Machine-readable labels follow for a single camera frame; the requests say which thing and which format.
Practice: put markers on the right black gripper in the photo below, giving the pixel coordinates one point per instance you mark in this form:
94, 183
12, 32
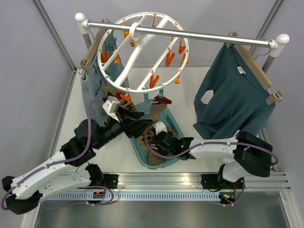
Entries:
161, 150

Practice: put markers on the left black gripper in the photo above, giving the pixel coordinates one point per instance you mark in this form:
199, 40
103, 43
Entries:
137, 127

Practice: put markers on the teal clip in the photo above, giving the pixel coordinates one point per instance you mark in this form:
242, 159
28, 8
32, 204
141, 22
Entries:
146, 98
160, 93

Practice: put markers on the beige orange argyle sock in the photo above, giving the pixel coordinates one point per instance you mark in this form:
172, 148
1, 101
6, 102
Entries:
109, 90

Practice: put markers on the white round clip hanger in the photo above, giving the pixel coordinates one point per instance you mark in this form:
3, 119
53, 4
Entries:
169, 56

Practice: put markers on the brown argyle sock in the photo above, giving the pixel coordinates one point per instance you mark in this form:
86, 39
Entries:
127, 104

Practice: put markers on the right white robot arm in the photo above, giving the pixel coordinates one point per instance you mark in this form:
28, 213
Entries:
249, 154

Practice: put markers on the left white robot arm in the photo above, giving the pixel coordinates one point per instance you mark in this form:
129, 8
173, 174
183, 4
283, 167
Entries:
25, 192

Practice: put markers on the orange clip front left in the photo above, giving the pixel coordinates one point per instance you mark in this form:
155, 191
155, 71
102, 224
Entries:
126, 96

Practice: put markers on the teal clip front left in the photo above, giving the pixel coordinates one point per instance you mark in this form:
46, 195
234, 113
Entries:
160, 93

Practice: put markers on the orange clip right rim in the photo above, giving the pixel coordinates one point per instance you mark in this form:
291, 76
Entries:
153, 79

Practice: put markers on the left beige clothes hanger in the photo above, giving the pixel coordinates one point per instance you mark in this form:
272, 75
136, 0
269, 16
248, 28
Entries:
86, 61

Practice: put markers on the beige clothes hanger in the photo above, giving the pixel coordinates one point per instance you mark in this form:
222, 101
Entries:
86, 61
260, 75

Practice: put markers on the right beige clothes hanger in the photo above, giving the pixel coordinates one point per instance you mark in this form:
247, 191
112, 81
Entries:
260, 75

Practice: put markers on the teal plastic basin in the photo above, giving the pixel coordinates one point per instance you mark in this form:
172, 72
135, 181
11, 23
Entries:
140, 151

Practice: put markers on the orange argyle sock in basin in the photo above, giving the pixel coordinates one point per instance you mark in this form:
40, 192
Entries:
150, 135

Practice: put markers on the blue denim garment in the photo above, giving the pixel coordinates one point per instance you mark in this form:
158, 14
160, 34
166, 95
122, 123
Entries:
91, 84

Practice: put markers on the teal long sleeve shirt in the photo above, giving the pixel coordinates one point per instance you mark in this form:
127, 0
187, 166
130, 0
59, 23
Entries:
230, 98

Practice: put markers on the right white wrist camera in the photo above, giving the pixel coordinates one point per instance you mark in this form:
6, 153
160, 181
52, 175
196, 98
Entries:
159, 127

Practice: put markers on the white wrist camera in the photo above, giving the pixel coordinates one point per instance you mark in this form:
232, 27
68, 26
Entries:
159, 127
110, 106

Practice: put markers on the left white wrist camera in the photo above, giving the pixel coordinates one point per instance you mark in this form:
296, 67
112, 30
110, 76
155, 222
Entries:
110, 106

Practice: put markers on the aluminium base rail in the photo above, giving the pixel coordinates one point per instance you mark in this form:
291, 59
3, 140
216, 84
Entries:
178, 181

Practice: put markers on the white slotted cable duct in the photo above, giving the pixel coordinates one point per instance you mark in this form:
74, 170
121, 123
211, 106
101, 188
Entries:
138, 196

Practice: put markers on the metal clothes rack rail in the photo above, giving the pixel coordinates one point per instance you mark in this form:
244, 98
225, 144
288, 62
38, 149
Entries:
275, 45

